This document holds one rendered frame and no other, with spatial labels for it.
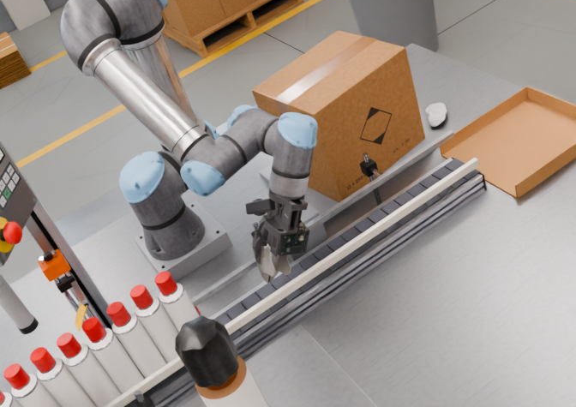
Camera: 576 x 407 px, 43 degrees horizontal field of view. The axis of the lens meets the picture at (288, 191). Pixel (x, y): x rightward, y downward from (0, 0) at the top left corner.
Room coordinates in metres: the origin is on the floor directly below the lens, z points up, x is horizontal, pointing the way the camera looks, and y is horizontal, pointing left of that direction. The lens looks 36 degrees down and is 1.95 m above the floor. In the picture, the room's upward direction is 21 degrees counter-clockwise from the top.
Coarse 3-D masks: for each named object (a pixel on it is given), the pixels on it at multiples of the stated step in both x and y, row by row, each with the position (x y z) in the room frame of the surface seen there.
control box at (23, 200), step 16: (0, 144) 1.15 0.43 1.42; (0, 176) 1.11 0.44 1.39; (16, 192) 1.12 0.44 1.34; (32, 192) 1.15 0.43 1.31; (0, 208) 1.06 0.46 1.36; (16, 208) 1.09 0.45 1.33; (32, 208) 1.13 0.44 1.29; (0, 224) 1.04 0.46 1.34; (0, 240) 1.02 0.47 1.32; (0, 256) 1.00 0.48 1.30
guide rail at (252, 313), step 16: (448, 176) 1.25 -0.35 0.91; (432, 192) 1.23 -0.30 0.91; (400, 208) 1.21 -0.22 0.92; (384, 224) 1.18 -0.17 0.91; (352, 240) 1.17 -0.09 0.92; (368, 240) 1.17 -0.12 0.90; (336, 256) 1.14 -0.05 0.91; (304, 272) 1.12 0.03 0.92; (320, 272) 1.13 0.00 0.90; (288, 288) 1.10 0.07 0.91; (256, 304) 1.09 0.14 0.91; (272, 304) 1.09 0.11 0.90; (240, 320) 1.06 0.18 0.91; (160, 368) 1.01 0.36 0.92; (176, 368) 1.01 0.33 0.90; (144, 384) 0.99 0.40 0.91; (128, 400) 0.98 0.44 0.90
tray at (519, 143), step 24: (528, 96) 1.53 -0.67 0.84; (552, 96) 1.45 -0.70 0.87; (480, 120) 1.48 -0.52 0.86; (504, 120) 1.48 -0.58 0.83; (528, 120) 1.44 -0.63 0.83; (552, 120) 1.41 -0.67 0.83; (456, 144) 1.45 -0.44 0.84; (480, 144) 1.42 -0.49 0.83; (504, 144) 1.39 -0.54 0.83; (528, 144) 1.35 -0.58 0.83; (552, 144) 1.32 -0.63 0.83; (480, 168) 1.33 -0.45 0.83; (504, 168) 1.30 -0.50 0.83; (528, 168) 1.27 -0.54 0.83; (552, 168) 1.23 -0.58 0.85
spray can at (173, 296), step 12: (156, 276) 1.08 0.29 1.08; (168, 276) 1.07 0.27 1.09; (168, 288) 1.06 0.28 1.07; (180, 288) 1.07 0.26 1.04; (168, 300) 1.05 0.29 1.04; (180, 300) 1.05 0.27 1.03; (168, 312) 1.06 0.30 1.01; (180, 312) 1.05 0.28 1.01; (192, 312) 1.06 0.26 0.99; (180, 324) 1.05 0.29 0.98
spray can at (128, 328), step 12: (108, 312) 1.03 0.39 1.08; (120, 312) 1.02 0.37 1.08; (120, 324) 1.02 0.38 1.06; (132, 324) 1.02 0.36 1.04; (120, 336) 1.02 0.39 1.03; (132, 336) 1.01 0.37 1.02; (144, 336) 1.03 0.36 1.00; (132, 348) 1.01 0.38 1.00; (144, 348) 1.02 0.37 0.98; (156, 348) 1.04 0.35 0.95; (144, 360) 1.01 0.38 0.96; (156, 360) 1.02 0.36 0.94; (144, 372) 1.02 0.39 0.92
